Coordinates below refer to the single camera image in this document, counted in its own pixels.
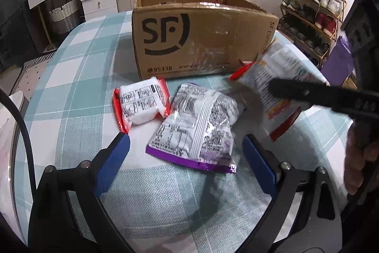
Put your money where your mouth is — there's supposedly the woven basket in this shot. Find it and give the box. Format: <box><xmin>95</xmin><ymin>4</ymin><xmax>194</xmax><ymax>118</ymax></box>
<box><xmin>48</xmin><ymin>0</ymin><xmax>82</xmax><ymax>34</ymax></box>

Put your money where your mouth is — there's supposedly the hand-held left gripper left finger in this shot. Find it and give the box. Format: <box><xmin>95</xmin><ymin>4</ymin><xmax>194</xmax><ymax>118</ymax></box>
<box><xmin>28</xmin><ymin>131</ymin><xmax>132</xmax><ymax>253</ymax></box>

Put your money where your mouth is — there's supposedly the small cardboard box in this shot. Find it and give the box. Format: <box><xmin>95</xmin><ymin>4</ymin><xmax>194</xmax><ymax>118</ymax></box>
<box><xmin>342</xmin><ymin>75</ymin><xmax>359</xmax><ymax>90</ymax></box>

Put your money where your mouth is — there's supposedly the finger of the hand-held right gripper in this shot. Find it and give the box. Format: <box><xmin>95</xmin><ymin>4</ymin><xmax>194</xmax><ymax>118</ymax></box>
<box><xmin>268</xmin><ymin>78</ymin><xmax>357</xmax><ymax>119</ymax></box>

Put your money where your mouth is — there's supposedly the purple bag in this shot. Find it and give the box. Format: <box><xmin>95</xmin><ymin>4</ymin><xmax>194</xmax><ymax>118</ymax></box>
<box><xmin>321</xmin><ymin>35</ymin><xmax>356</xmax><ymax>87</ymax></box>

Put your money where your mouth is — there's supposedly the large orange white snack bag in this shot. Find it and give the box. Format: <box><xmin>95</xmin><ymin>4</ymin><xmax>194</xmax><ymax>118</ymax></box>
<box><xmin>229</xmin><ymin>38</ymin><xmax>330</xmax><ymax>142</ymax></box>

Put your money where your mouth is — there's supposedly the white purple snack packet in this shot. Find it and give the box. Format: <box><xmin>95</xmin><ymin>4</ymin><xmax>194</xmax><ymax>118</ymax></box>
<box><xmin>145</xmin><ymin>82</ymin><xmax>247</xmax><ymax>174</ymax></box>

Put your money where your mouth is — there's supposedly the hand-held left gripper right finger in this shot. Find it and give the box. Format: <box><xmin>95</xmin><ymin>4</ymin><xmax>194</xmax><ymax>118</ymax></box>
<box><xmin>241</xmin><ymin>134</ymin><xmax>344</xmax><ymax>253</ymax></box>

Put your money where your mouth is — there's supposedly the black cable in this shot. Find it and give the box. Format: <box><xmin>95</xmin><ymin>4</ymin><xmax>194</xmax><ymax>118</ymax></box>
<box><xmin>0</xmin><ymin>89</ymin><xmax>37</xmax><ymax>191</ymax></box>

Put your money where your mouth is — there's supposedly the shoe rack with shoes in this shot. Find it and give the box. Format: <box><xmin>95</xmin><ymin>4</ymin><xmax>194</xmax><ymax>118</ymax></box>
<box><xmin>280</xmin><ymin>0</ymin><xmax>348</xmax><ymax>55</ymax></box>

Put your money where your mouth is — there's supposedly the wooden shoe rack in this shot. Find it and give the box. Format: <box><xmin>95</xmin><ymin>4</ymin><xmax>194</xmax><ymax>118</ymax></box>
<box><xmin>278</xmin><ymin>0</ymin><xmax>348</xmax><ymax>61</ymax></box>

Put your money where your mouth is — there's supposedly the brown cardboard box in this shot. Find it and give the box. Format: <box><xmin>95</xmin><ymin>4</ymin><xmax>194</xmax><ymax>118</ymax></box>
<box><xmin>132</xmin><ymin>0</ymin><xmax>279</xmax><ymax>80</ymax></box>

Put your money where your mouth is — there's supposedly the white red small packet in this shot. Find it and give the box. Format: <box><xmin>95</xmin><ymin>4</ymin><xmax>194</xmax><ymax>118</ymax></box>
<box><xmin>114</xmin><ymin>77</ymin><xmax>170</xmax><ymax>133</ymax></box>

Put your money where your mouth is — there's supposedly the person's right hand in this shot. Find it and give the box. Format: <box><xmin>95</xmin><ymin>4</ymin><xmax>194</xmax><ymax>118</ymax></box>
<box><xmin>343</xmin><ymin>123</ymin><xmax>370</xmax><ymax>196</ymax></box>

